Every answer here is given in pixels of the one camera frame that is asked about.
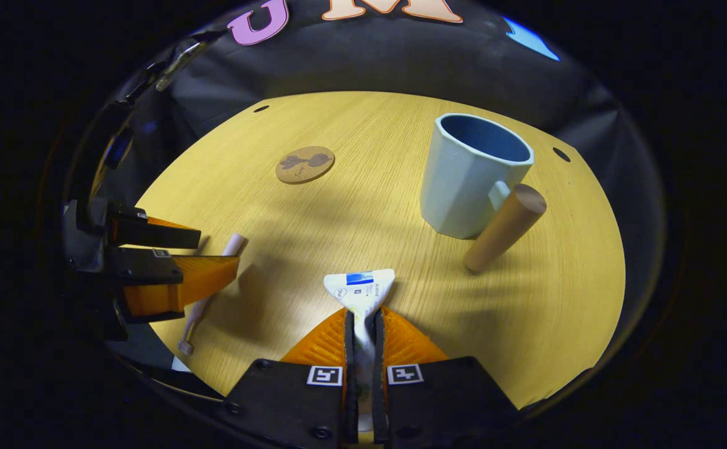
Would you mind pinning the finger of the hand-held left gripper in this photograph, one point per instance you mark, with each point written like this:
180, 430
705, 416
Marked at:
157, 236
151, 268

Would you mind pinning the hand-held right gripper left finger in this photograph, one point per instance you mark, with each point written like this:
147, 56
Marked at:
288, 405

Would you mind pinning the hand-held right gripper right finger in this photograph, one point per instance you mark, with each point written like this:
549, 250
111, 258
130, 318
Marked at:
438, 405

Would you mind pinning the pale pink toothbrush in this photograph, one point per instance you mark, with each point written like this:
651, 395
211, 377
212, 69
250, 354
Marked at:
233, 244

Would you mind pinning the white toothpaste tube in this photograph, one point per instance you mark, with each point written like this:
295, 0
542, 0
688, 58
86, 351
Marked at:
360, 290

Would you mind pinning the round wooden coaster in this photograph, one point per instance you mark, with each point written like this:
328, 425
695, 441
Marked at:
305, 164

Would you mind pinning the black backdrop cloth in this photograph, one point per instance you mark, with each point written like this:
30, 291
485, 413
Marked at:
369, 56

